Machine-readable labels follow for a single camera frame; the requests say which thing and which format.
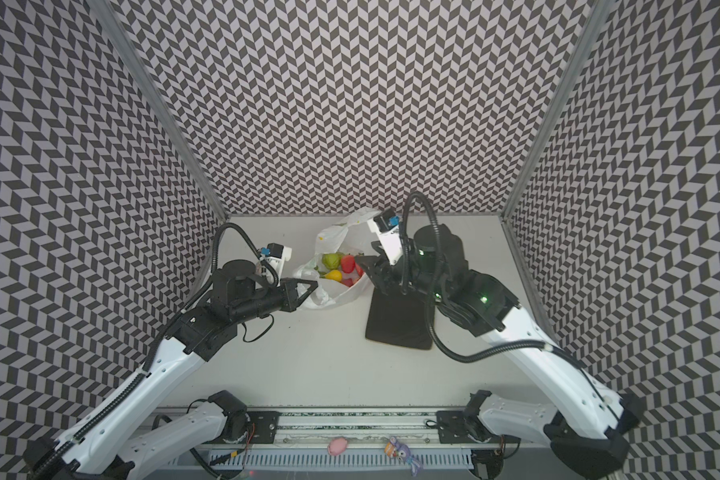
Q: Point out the white lemon-print plastic bag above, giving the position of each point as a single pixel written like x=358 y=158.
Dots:
x=349 y=235

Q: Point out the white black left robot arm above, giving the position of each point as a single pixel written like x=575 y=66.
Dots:
x=105 y=445

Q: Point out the aluminium corner post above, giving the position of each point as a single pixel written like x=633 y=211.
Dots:
x=111 y=26
x=593 y=26

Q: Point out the yellow fake pear with leaves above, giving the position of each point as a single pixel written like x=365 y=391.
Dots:
x=335 y=275

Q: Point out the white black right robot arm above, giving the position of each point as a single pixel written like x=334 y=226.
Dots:
x=584 y=423

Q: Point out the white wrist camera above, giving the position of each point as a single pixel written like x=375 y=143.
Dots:
x=272 y=259
x=386 y=226

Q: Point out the aluminium corner post right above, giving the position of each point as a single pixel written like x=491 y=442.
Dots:
x=593 y=26

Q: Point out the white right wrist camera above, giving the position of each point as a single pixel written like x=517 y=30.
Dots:
x=386 y=226

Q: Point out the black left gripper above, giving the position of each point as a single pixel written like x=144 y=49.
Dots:
x=288 y=289

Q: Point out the green fake pear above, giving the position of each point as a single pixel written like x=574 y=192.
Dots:
x=331 y=261

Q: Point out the pink toy on rail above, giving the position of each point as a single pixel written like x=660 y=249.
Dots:
x=337 y=446

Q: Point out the aluminium corner post left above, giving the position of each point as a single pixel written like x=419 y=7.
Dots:
x=111 y=26

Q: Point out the red fake strawberry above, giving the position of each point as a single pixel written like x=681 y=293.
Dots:
x=348 y=264

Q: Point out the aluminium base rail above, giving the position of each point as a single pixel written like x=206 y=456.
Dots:
x=367 y=427

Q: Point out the black square tray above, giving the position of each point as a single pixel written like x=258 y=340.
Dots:
x=398 y=320

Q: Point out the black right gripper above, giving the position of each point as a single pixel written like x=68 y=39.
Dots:
x=381 y=271

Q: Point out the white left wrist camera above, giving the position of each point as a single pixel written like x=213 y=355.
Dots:
x=272 y=259

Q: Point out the purple octopus toy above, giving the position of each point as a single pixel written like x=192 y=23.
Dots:
x=398 y=450

